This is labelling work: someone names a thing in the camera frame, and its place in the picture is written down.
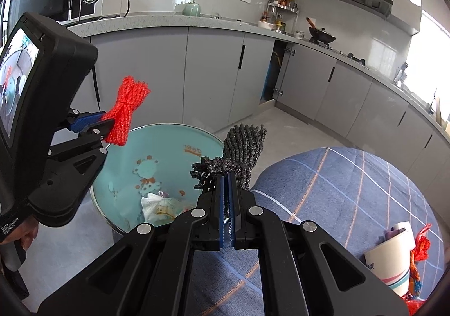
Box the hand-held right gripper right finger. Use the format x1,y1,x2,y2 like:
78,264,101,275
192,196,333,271
228,173,410,316

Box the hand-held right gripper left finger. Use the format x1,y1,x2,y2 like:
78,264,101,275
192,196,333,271
37,175,227,316

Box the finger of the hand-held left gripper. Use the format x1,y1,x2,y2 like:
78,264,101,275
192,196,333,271
47,119,116,162
65,108,116,134

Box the red mesh net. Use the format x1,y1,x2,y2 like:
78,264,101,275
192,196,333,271
102,76,152,146

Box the black mesh net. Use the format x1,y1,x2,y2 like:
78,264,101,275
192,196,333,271
190,124,268,193

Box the teal plastic bin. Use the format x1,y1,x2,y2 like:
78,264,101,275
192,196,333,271
89,123,227,236

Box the white striped paper cup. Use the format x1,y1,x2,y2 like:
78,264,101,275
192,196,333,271
364,221,417,297

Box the red orange plastic bag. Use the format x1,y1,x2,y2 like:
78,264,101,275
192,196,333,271
404,223,434,313

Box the person's left hand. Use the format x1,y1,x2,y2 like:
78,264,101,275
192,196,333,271
17,215,40,252

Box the blue plaid tablecloth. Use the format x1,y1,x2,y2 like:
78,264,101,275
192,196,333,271
190,147,444,316

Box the grey kitchen base cabinets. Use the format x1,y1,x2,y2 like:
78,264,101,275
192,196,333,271
67,14,450,197

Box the blue gas cylinder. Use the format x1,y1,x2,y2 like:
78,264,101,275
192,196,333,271
262,52,282,102

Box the green teapot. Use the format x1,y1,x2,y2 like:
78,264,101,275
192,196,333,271
176,1,202,17

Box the gas stove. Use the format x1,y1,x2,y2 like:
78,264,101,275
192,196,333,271
309,40,366,65

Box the black wok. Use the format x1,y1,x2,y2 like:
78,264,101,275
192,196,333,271
306,17,336,44

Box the metal spice rack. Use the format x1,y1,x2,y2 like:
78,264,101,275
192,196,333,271
260,0,299,33

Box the knife holder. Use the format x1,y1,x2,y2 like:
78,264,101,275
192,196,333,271
398,62,411,86

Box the bright window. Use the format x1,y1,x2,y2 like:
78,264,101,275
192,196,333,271
397,8,450,130

